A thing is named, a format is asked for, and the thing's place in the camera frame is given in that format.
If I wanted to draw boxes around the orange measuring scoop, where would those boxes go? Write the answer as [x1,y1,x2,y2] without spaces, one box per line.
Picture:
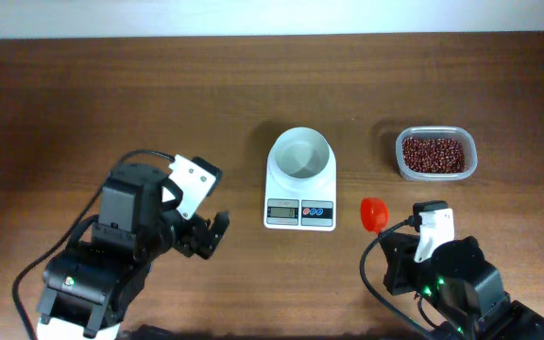
[360,197,389,234]

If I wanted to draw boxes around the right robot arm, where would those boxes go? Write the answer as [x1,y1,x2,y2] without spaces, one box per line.
[381,232,544,340]

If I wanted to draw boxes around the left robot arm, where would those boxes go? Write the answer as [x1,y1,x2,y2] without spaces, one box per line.
[37,157,230,339]

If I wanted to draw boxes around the white digital kitchen scale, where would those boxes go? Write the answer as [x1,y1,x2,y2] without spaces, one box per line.
[263,148,337,232]

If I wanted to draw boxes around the white round bowl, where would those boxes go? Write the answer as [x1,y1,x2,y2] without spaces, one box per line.
[271,127,331,179]

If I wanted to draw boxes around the red adzuki beans in container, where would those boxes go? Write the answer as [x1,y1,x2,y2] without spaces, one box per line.
[401,137,465,174]

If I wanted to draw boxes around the clear plastic bean container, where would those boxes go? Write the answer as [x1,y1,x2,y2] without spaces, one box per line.
[396,126,478,181]

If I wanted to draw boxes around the left black cable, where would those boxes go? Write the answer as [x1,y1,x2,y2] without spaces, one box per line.
[11,149,178,340]

